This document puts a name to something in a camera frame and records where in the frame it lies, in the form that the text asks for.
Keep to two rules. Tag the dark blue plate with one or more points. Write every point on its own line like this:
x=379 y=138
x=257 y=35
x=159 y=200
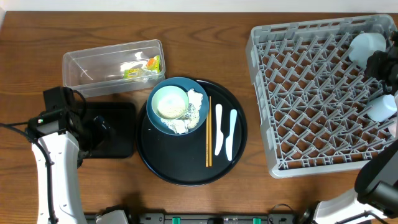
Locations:
x=185 y=84

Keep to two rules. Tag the white plastic knife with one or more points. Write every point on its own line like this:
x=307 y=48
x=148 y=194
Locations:
x=229 y=139
x=219 y=134

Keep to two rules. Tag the pale green bowl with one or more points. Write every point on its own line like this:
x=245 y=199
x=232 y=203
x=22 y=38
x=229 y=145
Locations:
x=170 y=102

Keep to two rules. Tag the light blue saucer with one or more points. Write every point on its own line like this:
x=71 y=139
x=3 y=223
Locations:
x=364 y=45

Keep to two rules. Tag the clear plastic bin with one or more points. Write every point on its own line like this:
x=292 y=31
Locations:
x=99 y=71

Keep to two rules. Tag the pink cup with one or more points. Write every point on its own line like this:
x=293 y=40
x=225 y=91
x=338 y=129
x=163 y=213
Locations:
x=393 y=128

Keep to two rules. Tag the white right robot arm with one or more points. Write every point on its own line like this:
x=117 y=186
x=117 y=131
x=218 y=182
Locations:
x=375 y=190

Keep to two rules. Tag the crumpled white napkin waste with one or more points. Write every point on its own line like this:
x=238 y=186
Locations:
x=190 y=118

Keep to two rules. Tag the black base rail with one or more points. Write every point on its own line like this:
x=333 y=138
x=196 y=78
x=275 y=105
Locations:
x=161 y=217

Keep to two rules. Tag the black square mat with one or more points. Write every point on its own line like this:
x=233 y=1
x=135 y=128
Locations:
x=122 y=117

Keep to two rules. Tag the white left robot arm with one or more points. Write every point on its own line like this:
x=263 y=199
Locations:
x=60 y=142

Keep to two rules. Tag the small white cup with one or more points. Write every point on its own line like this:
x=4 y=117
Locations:
x=382 y=108

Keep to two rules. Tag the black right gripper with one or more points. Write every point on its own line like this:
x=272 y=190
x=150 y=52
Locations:
x=376 y=61

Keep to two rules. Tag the grey dishwasher rack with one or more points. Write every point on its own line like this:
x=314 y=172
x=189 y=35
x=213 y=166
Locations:
x=312 y=99

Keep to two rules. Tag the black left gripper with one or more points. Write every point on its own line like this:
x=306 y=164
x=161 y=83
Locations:
x=94 y=130

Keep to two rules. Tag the black round tray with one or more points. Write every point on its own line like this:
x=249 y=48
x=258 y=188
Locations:
x=181 y=159

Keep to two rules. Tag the green orange snack wrapper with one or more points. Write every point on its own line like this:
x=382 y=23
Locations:
x=152 y=67

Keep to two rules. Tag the wooden chopstick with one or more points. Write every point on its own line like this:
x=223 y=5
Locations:
x=210 y=134
x=207 y=140

